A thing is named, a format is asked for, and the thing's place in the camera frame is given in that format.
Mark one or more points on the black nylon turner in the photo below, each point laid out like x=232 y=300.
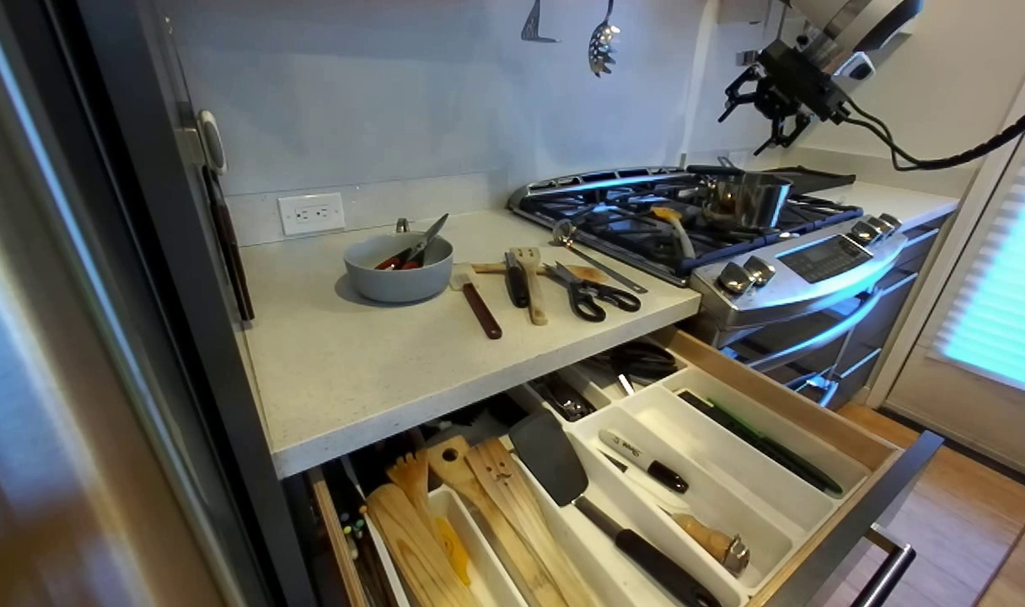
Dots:
x=549 y=457

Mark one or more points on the gray bowl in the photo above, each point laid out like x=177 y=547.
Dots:
x=399 y=286

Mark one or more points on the hanging gray spatula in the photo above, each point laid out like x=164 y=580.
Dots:
x=537 y=28

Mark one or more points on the long green and black tool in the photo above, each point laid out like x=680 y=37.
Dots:
x=760 y=440

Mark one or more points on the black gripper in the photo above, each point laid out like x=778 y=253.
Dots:
x=782 y=99

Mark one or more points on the black wall-mounted bar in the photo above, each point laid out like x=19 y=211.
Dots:
x=229 y=248

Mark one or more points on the stainless steel refrigerator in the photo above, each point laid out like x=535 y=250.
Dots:
x=84 y=338

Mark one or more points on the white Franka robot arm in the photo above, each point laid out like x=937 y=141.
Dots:
x=860 y=20

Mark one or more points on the white wall outlet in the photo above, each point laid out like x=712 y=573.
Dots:
x=311 y=212

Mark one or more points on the white narrow utensil tray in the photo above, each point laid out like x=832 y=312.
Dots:
x=479 y=544

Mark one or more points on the stainless gas range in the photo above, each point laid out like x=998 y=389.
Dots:
x=828 y=256

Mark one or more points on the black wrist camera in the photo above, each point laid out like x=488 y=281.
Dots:
x=818 y=72

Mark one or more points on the silver stove knob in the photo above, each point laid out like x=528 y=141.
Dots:
x=889 y=222
x=760 y=272
x=863 y=235
x=736 y=278

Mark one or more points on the hanging slotted spoon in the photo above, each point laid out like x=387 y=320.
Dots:
x=604 y=49

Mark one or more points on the black kitchen tool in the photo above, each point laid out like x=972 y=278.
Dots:
x=649 y=357
x=563 y=400

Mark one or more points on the white compartment cutlery tray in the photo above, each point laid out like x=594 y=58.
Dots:
x=748 y=459

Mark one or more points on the thin wooden stick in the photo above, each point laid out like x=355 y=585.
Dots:
x=488 y=266

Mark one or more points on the metal ice cream scoop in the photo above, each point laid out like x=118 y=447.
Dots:
x=563 y=235

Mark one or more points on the small wooden scraper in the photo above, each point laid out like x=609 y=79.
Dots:
x=587 y=274

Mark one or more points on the slotted wooden spatula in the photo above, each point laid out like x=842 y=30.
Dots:
x=467 y=484

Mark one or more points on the white door with blinds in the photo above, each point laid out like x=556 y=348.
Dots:
x=996 y=305

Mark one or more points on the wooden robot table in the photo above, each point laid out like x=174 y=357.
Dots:
x=1023 y=562

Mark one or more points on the wooden kitchen drawer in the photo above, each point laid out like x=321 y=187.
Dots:
x=782 y=404

